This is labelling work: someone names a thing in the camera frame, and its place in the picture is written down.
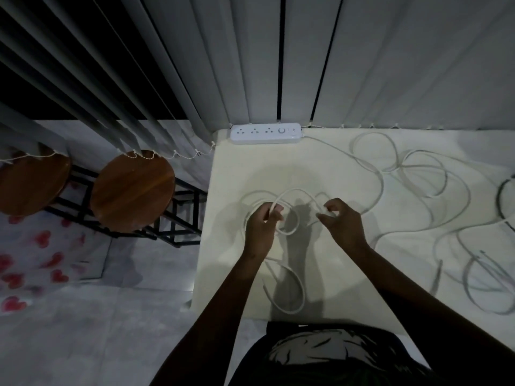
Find person's left hand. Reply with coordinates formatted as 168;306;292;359
242;202;285;258

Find person's right hand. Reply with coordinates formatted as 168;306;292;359
316;198;370;255

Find long white cable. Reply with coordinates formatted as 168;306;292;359
241;130;515;316

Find person's right forearm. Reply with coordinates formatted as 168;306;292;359
353;244;515;386

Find person's left forearm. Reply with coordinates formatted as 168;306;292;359
150;252;274;386

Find white power strip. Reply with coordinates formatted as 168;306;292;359
230;123;302;145

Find black printed shirt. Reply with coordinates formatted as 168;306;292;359
229;321;443;386

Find grey vertical blinds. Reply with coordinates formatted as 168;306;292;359
0;0;515;162

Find white cloth with red hearts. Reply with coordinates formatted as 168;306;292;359
0;214;114;315

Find white blind bead chain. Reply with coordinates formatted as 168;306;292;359
0;121;443;165

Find round wooden stool black frame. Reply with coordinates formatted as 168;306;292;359
0;150;106;238
89;150;208;248

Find black cable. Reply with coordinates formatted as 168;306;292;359
497;175;515;233

